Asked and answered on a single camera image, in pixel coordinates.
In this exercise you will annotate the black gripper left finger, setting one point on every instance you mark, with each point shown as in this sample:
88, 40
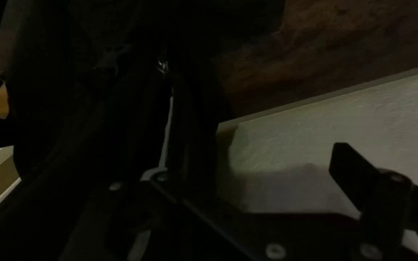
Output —
123, 217

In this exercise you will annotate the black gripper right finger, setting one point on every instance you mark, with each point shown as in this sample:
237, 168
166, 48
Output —
384, 207

